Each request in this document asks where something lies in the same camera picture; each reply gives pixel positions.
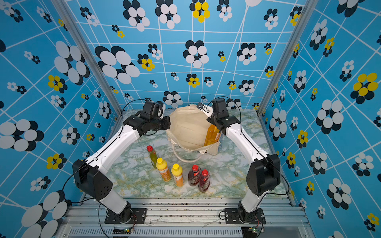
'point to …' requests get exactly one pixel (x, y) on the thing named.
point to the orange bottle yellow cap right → (176, 171)
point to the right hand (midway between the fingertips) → (217, 107)
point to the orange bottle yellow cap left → (162, 166)
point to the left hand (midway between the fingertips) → (173, 121)
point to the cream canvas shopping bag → (186, 132)
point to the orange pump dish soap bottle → (213, 135)
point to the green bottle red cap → (153, 155)
